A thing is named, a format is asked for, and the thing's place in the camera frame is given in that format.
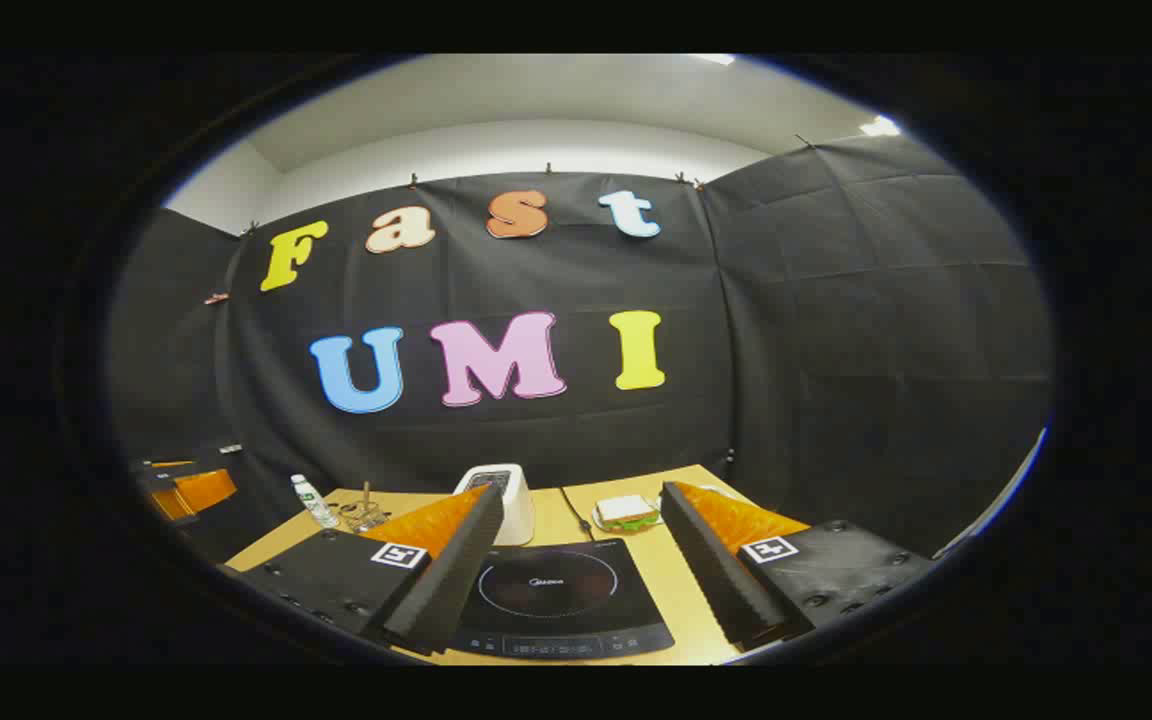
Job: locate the black backdrop cloth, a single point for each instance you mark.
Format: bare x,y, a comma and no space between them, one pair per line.
836,330

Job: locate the black induction cooktop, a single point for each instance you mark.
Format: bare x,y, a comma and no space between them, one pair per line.
576,610

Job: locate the white green-label drink bottle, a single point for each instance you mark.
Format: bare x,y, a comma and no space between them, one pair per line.
314,500

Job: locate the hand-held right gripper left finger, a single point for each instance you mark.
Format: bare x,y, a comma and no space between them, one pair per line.
441,590

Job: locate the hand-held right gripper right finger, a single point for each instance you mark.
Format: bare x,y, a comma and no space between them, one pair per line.
711,570

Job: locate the sandwich with lettuce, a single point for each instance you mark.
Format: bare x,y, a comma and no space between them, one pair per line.
626,512

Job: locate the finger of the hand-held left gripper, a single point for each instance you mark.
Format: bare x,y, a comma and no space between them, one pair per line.
168,500
206,490

